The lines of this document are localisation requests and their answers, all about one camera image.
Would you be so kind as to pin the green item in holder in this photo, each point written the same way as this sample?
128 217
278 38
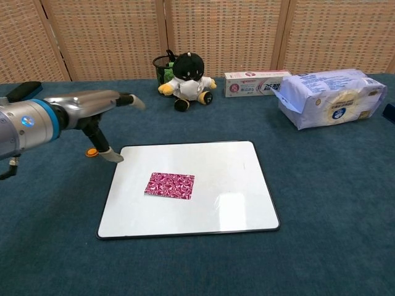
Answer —
169 72

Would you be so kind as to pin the black penguin plush toy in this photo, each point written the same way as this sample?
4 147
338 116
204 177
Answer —
186 81

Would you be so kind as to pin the pink patterned cloth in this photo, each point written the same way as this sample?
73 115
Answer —
170 186

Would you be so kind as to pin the black mesh pen holder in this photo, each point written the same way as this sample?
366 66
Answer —
162 69

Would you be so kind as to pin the white tissue pack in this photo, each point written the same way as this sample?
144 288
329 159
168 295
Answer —
331 98

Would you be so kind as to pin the white toothpaste box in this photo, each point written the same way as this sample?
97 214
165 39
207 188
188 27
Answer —
251 84

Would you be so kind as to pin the dark blue object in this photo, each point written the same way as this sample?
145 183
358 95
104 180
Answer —
389 113

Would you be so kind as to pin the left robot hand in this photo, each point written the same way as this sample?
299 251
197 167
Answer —
92 111

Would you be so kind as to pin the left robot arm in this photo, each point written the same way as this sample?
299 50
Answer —
24 126

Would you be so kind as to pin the white board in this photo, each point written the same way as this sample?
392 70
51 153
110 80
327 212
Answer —
188 197

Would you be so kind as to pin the small orange disc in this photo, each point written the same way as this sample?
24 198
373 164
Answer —
91 152

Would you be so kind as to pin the woven folding screen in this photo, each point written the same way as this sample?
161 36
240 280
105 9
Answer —
197 37

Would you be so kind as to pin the black board eraser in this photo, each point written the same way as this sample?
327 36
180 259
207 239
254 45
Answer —
24 90

